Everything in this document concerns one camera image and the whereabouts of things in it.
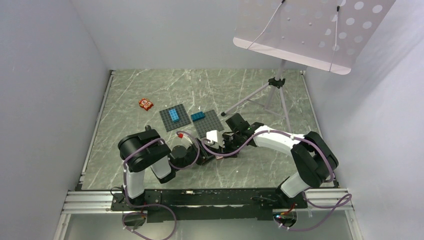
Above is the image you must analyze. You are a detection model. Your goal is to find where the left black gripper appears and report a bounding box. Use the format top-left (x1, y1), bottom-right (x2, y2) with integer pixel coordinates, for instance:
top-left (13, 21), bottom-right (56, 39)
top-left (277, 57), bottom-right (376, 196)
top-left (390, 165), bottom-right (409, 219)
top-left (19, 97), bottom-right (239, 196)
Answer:
top-left (175, 137), bottom-right (218, 172)

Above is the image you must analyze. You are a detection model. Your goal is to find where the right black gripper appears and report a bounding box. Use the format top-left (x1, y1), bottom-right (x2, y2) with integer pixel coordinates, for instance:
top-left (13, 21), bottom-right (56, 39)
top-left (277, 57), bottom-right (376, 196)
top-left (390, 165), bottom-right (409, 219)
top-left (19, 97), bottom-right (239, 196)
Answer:
top-left (217, 132), bottom-right (243, 159)

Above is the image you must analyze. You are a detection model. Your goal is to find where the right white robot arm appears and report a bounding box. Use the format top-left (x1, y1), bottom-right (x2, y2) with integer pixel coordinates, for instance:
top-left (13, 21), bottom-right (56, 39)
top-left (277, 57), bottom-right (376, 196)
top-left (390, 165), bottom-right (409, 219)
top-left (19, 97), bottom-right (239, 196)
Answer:
top-left (225, 113), bottom-right (339, 208)

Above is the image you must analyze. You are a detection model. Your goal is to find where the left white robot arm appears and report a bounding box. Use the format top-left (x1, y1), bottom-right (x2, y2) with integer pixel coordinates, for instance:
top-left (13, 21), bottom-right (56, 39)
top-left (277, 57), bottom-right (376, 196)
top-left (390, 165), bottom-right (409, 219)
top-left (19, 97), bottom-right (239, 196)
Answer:
top-left (117, 125), bottom-right (214, 210)

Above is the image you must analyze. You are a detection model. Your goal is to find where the right grey building baseplate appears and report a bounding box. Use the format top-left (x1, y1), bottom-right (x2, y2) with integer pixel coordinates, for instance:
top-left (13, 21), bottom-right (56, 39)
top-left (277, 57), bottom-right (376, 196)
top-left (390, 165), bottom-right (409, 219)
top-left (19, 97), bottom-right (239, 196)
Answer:
top-left (193, 109), bottom-right (224, 139)

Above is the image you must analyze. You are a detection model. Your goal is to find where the grey building baseplate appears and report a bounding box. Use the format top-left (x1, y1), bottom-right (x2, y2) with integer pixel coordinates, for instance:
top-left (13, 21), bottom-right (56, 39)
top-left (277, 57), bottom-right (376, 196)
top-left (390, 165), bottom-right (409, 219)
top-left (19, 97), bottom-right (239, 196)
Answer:
top-left (193, 109), bottom-right (224, 139)
top-left (159, 104), bottom-right (191, 132)

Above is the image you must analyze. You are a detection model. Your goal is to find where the dark teal building brick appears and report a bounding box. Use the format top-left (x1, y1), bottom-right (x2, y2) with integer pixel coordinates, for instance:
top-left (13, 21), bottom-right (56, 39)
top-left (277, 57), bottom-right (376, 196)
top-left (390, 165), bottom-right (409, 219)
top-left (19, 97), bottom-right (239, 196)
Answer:
top-left (190, 111), bottom-right (205, 122)

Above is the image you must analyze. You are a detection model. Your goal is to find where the left grey building baseplate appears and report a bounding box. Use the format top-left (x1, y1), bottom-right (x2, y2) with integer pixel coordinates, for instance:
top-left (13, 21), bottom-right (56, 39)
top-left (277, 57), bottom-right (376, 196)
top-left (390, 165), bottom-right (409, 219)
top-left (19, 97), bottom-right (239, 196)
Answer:
top-left (159, 104), bottom-right (191, 132)

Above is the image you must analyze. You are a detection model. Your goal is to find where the light blue building brick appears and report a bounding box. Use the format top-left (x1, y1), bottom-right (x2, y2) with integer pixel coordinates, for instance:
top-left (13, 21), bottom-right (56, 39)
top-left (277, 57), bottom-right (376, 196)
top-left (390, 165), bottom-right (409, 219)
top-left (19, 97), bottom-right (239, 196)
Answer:
top-left (168, 108), bottom-right (180, 123)

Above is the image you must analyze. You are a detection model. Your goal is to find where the red owl toy block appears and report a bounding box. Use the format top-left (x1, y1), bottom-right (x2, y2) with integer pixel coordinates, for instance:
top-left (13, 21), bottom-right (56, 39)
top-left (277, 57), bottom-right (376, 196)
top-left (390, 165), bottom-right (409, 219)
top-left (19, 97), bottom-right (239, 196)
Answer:
top-left (138, 98), bottom-right (154, 111)

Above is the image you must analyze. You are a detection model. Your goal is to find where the lavender music stand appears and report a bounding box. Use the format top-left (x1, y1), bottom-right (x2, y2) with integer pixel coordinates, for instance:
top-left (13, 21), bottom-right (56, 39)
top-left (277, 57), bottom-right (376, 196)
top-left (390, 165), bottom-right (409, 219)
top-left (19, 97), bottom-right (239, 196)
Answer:
top-left (221, 0), bottom-right (394, 132)

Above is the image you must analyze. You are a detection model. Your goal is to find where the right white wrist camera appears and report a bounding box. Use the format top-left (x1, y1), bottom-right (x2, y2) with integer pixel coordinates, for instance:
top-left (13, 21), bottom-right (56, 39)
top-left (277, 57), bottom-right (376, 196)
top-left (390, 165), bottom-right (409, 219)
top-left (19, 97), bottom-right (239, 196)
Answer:
top-left (206, 130), bottom-right (222, 146)

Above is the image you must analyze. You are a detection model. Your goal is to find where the black aluminium base frame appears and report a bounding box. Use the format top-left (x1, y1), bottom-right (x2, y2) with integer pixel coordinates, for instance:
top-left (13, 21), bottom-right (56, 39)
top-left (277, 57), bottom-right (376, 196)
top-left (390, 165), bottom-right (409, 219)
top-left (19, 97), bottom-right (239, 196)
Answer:
top-left (62, 188), bottom-right (354, 228)

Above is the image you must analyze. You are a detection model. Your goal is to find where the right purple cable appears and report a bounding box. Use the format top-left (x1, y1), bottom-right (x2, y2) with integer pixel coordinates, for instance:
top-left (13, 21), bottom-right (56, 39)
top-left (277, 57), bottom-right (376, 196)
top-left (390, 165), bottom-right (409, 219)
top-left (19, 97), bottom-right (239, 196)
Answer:
top-left (202, 129), bottom-right (352, 232)

